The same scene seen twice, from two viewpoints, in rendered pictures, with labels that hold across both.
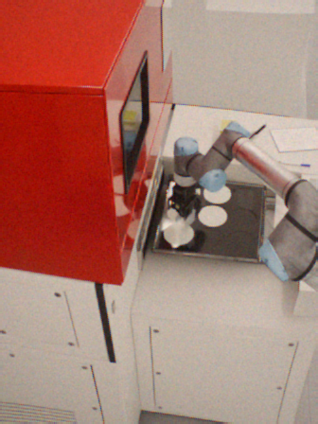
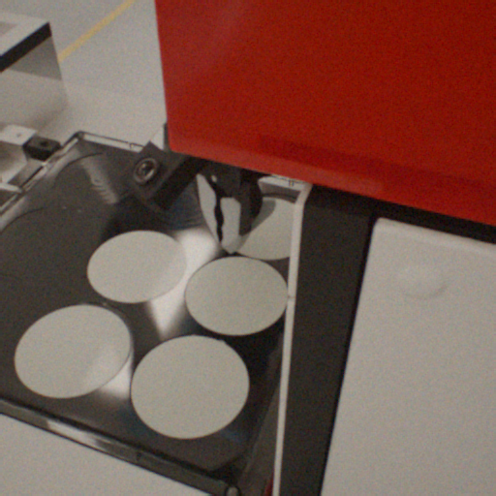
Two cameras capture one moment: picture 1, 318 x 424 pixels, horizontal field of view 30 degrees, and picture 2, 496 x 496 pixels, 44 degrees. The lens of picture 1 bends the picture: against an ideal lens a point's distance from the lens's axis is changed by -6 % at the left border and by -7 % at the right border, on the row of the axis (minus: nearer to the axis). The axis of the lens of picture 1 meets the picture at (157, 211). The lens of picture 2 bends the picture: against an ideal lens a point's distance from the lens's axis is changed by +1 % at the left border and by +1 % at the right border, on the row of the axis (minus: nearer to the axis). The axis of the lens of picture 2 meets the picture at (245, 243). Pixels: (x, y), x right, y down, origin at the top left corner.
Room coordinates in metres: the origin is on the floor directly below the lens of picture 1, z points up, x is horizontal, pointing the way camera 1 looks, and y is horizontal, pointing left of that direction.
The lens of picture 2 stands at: (1.91, -0.01, 1.35)
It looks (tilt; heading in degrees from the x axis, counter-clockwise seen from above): 44 degrees down; 190
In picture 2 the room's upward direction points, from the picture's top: straight up
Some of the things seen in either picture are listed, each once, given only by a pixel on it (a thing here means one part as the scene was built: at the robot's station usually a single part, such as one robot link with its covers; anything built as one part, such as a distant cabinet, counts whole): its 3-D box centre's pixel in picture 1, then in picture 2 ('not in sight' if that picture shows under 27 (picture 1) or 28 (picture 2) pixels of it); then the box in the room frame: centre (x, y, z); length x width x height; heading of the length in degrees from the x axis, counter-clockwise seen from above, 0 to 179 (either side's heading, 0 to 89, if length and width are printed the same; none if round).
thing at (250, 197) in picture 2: not in sight; (239, 193); (1.49, -0.09, 0.99); 0.05 x 0.02 x 0.09; 52
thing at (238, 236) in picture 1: (212, 216); (138, 265); (1.51, -0.19, 0.90); 0.34 x 0.34 x 0.01; 79
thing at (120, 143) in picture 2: (206, 256); (206, 166); (1.33, -0.16, 0.90); 0.37 x 0.01 x 0.01; 79
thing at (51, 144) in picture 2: not in sight; (45, 148); (1.33, -0.36, 0.90); 0.04 x 0.02 x 0.03; 79
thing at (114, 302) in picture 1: (135, 224); (417, 108); (1.37, 0.07, 1.02); 0.82 x 0.03 x 0.40; 169
